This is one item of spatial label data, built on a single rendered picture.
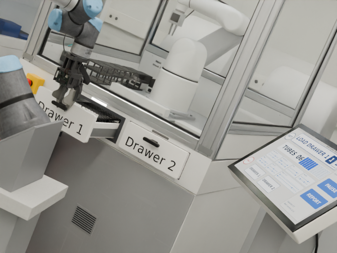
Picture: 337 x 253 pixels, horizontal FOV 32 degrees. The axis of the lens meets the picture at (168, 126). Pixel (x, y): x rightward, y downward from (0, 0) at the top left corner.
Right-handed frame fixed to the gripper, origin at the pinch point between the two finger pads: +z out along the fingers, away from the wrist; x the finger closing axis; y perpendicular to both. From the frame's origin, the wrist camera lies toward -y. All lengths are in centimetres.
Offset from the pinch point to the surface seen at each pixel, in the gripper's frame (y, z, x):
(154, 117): -21.4, -8.2, 26.2
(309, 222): 17, -10, 102
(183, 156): -19.9, -0.6, 44.6
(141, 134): -19.9, -0.3, 24.6
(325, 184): 4, -19, 100
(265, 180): -4, -10, 81
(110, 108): -21.6, -3.1, 6.0
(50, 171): -21.7, 33.6, -9.9
